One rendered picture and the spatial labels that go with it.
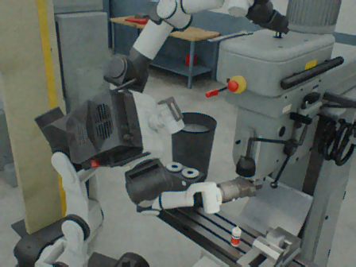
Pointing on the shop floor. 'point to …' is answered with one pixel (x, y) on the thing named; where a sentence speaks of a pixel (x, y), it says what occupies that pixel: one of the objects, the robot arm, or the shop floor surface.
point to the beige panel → (35, 52)
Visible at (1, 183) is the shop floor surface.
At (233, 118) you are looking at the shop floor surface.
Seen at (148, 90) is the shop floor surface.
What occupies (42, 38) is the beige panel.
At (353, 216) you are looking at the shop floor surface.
